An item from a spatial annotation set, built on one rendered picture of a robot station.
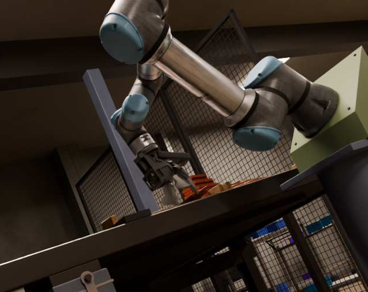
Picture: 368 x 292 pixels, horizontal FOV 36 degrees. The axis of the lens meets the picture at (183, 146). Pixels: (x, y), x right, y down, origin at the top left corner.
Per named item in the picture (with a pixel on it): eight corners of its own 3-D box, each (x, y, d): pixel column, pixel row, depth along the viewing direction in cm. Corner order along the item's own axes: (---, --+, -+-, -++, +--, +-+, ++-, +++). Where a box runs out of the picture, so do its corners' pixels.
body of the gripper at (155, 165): (152, 194, 171) (130, 163, 174) (171, 183, 177) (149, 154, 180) (163, 182, 166) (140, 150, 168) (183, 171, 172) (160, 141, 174)
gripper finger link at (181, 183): (187, 200, 164) (164, 185, 169) (200, 193, 168) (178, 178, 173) (189, 192, 163) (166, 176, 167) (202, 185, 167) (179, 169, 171)
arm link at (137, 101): (134, 78, 166) (128, 96, 176) (119, 108, 161) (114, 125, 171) (158, 89, 166) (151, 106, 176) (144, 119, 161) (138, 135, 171)
